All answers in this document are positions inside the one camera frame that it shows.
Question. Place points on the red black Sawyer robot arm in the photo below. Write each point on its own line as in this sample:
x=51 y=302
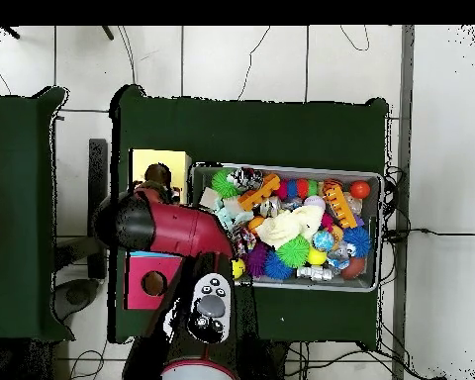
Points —
x=182 y=229

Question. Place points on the wooden box with three holes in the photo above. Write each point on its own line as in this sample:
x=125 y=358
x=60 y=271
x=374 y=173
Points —
x=136 y=285

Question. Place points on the shallow mesh bin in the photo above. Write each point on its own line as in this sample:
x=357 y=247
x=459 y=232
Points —
x=340 y=285

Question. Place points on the mint green waffle cloth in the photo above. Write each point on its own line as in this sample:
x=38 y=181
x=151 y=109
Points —
x=226 y=219

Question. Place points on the green fuzzy ball with eyes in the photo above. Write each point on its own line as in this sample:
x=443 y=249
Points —
x=223 y=184

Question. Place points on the orange toy brick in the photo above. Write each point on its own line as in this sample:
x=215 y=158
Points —
x=261 y=192
x=340 y=208

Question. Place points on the colourful patterned cloth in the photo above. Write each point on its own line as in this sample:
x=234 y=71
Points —
x=243 y=239

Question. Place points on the crushed black red can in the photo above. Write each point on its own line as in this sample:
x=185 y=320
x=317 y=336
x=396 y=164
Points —
x=247 y=178

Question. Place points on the cream waffle cloth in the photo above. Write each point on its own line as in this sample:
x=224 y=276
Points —
x=289 y=227

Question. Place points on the yellow ball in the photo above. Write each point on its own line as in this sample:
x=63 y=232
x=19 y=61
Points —
x=238 y=269

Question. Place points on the dark green table cloth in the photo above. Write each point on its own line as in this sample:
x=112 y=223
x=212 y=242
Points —
x=16 y=198
x=241 y=130

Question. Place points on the blue globe ball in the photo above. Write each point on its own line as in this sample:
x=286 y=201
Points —
x=323 y=240

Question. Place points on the black upright panel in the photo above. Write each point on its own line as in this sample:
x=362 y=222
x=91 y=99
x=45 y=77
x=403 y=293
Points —
x=97 y=166

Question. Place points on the grey round stand base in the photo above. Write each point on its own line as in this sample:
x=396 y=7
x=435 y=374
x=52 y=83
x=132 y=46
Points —
x=77 y=297

